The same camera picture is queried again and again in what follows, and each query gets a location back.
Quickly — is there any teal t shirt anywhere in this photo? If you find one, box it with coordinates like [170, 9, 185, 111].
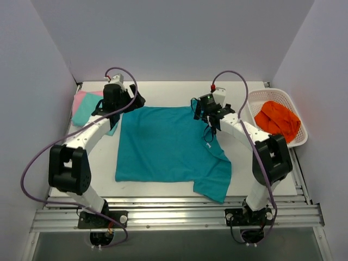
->
[115, 107, 232, 203]

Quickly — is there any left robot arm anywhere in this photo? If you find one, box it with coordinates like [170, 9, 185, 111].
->
[48, 82, 145, 228]

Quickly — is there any aluminium rail frame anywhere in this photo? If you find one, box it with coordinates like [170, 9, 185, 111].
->
[29, 149, 326, 233]

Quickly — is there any folded pink t shirt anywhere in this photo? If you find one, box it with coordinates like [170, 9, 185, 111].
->
[72, 90, 103, 115]

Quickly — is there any folded mint t shirt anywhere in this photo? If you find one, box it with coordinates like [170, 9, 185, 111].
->
[72, 94, 103, 127]

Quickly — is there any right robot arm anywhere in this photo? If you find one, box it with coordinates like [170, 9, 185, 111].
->
[194, 94, 293, 225]

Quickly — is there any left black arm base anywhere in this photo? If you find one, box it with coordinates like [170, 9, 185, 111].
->
[77, 210, 128, 229]

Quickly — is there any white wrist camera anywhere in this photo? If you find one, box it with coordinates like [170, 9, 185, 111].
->
[109, 73, 125, 88]
[210, 84, 226, 106]

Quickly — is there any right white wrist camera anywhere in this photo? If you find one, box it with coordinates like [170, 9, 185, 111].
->
[210, 84, 226, 106]

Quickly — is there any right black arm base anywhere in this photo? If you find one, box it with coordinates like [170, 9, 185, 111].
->
[224, 208, 274, 227]

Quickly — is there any black loop cable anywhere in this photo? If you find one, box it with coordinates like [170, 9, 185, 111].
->
[190, 97, 218, 142]

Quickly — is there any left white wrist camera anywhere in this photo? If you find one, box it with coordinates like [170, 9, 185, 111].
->
[109, 73, 125, 88]

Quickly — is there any orange t shirt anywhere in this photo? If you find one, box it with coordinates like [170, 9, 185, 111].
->
[254, 101, 301, 143]

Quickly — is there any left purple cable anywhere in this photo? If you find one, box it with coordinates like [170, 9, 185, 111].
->
[21, 66, 138, 249]

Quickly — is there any white plastic basket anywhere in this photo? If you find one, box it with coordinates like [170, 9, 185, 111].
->
[247, 88, 308, 148]

